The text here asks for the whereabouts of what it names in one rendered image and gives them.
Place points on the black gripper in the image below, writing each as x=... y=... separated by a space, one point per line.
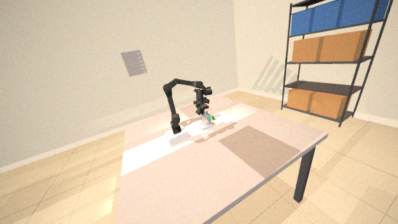
x=199 y=103

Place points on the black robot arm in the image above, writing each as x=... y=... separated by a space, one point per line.
x=175 y=118

